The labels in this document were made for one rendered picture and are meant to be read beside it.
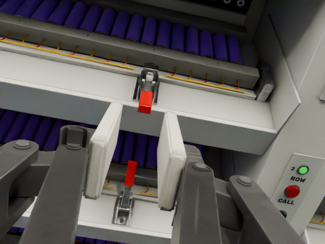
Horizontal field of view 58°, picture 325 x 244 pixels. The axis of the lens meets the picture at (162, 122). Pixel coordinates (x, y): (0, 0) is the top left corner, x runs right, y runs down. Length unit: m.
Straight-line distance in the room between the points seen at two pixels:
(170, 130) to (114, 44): 0.23
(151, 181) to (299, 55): 0.27
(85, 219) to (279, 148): 0.28
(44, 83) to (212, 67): 0.20
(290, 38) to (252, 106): 0.09
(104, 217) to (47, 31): 0.26
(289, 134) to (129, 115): 0.19
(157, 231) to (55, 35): 0.30
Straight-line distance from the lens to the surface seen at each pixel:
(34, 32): 0.40
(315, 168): 0.41
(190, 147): 0.16
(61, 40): 0.39
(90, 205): 0.46
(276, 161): 0.39
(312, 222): 0.56
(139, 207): 0.46
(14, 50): 0.39
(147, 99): 0.28
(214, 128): 0.35
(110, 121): 0.15
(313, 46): 0.35
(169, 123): 0.17
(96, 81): 0.35
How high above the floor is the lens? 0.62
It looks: 26 degrees down
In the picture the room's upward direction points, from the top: 13 degrees clockwise
